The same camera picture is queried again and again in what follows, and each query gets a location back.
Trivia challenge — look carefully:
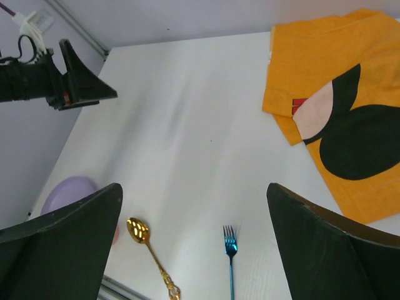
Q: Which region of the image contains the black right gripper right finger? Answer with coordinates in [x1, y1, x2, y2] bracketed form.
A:
[266, 183, 399, 299]

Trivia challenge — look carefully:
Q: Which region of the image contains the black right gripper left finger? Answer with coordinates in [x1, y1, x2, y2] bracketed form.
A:
[1, 183, 123, 299]

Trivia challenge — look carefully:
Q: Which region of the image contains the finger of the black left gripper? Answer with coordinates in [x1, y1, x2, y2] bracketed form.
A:
[59, 101, 99, 111]
[59, 39, 118, 103]

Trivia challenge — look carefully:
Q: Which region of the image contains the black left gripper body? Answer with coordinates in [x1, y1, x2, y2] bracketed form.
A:
[1, 48, 68, 110]

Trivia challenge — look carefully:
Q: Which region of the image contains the orange Mickey Mouse cloth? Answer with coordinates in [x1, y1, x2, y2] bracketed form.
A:
[262, 9, 399, 224]

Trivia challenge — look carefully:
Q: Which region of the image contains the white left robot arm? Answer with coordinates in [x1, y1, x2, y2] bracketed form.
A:
[1, 12, 118, 111]

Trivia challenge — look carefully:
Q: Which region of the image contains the pink plastic cup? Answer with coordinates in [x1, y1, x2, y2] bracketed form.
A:
[112, 226, 120, 245]

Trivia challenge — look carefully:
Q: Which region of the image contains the lilac plate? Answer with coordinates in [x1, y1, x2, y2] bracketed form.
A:
[40, 176, 97, 216]

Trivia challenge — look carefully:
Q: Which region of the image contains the gold ornate spoon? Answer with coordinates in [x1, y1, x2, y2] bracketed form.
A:
[126, 217, 181, 300]

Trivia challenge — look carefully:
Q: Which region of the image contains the blue metallic fork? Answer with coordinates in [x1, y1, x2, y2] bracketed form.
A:
[222, 225, 238, 300]

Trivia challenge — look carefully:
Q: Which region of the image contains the aluminium frame rail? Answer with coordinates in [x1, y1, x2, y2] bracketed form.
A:
[45, 0, 110, 60]

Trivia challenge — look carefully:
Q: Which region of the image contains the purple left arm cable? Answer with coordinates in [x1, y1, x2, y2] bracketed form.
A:
[2, 0, 18, 16]

